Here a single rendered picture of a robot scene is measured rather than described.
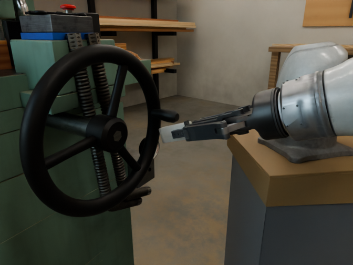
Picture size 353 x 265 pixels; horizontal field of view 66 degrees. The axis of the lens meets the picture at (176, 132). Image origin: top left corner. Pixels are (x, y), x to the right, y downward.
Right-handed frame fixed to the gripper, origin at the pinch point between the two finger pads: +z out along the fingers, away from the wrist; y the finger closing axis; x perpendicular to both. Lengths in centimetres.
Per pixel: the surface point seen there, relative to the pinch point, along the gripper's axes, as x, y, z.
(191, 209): 60, -77, 65
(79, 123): -6.9, 12.0, 11.0
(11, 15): -32.4, 7.9, 26.7
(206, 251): 68, -53, 43
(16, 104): -13.5, 16.0, 21.5
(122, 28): -90, -189, 173
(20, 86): -16.5, 14.6, 20.4
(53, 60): -18.0, 13.2, 10.0
